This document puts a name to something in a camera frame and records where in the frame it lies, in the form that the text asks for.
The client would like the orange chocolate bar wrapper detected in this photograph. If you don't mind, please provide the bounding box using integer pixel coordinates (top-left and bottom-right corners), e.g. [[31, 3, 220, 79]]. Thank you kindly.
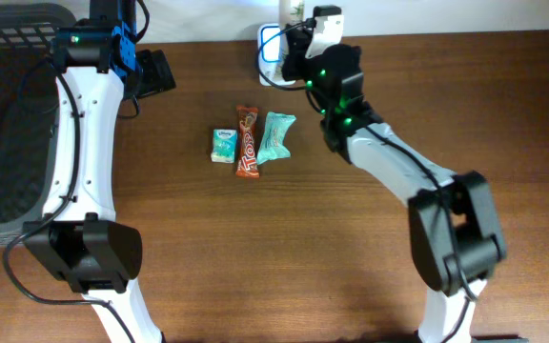
[[235, 106, 259, 178]]

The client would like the small green tissue pack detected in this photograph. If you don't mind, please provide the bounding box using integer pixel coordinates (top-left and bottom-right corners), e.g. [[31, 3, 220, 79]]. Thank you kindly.
[[211, 129, 237, 163]]

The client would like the teal snack packet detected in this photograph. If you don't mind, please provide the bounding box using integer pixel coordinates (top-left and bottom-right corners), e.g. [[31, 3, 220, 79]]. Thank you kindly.
[[257, 111, 296, 165]]

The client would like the white bamboo print tube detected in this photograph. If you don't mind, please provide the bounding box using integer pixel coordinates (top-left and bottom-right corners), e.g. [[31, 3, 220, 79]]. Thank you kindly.
[[278, 0, 305, 29]]

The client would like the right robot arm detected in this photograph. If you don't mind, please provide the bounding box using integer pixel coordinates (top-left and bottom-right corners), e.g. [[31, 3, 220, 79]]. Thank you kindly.
[[283, 20, 507, 342]]

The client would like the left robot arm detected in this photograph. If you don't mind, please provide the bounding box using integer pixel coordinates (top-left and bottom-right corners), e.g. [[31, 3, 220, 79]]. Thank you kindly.
[[11, 1, 175, 342]]

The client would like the grey plastic mesh basket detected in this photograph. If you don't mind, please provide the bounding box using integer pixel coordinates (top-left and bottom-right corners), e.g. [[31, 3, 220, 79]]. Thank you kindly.
[[0, 3, 75, 247]]

